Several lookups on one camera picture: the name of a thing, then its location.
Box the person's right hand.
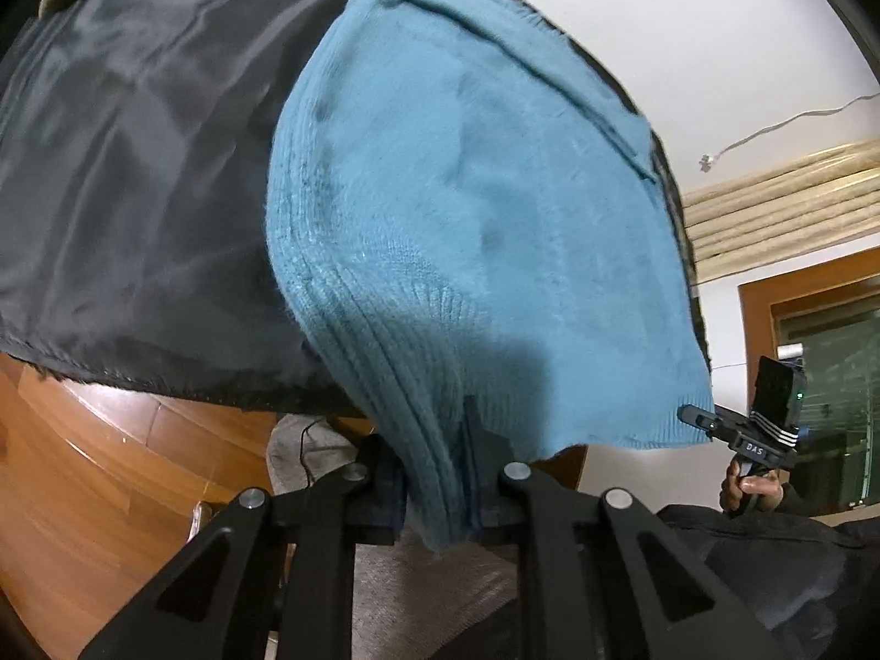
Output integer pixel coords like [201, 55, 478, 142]
[720, 459, 785, 513]

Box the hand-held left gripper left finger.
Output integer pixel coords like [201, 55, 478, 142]
[79, 436, 414, 660]

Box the blue knit sweater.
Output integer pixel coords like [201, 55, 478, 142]
[265, 0, 716, 554]

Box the person's black clothing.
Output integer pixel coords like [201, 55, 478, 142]
[656, 505, 880, 660]

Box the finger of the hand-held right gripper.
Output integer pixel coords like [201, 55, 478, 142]
[677, 404, 733, 444]

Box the beige curtain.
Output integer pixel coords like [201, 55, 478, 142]
[684, 141, 880, 283]

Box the wooden framed glass door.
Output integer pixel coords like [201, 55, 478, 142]
[739, 251, 880, 516]

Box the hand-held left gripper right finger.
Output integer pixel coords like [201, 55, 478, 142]
[464, 395, 805, 660]

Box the thin black cable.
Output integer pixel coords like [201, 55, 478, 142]
[297, 418, 324, 489]

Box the white wall cable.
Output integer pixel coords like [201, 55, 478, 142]
[700, 91, 880, 169]

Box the person's right forearm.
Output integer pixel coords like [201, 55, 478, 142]
[773, 482, 826, 518]

